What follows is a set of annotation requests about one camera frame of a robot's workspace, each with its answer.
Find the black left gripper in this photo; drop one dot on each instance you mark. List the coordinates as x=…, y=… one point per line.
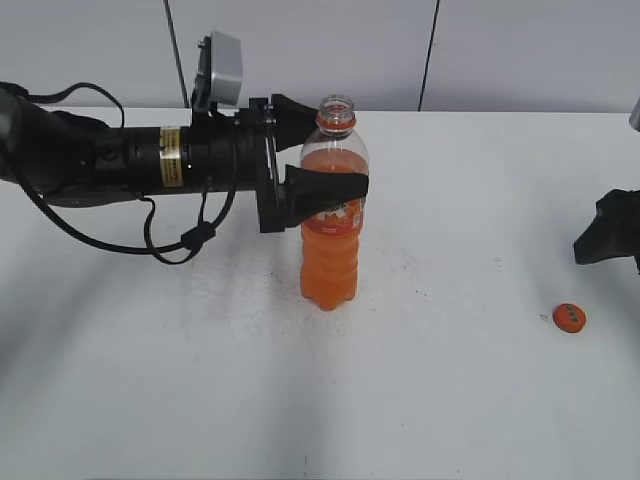
x=282, y=123

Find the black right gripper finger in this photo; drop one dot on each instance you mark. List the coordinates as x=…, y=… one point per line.
x=614, y=231

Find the orange soda plastic bottle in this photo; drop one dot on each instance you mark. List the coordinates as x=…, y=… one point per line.
x=329, y=271

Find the orange bottle cap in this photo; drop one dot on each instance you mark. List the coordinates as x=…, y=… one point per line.
x=569, y=318

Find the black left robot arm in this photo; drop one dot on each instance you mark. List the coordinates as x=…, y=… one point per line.
x=76, y=161

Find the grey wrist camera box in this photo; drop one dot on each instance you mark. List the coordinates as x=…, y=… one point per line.
x=219, y=74

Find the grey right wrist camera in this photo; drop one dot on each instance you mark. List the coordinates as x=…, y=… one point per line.
x=634, y=118

